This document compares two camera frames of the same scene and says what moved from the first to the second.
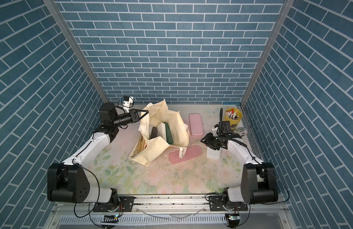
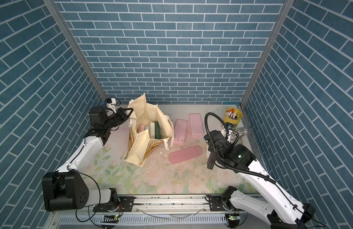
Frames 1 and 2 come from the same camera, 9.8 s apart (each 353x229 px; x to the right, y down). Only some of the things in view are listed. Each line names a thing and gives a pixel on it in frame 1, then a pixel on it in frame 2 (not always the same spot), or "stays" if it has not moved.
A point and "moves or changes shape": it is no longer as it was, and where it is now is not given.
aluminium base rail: [191, 212] stays
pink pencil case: [196, 124] stays
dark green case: [169, 136] to [157, 130]
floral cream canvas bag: [159, 129] moves or changes shape
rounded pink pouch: [174, 156] stays
